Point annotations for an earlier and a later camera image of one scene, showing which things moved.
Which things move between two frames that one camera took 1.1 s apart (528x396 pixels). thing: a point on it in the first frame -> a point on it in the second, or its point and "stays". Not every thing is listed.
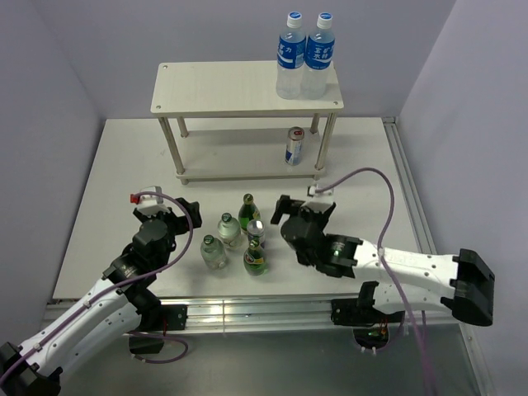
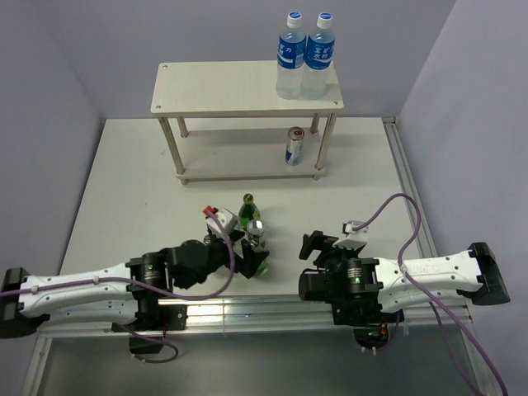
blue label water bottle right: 319,51 stays
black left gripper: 181,222 -> 247,262
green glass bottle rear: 248,211 stays
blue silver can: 294,146 stays
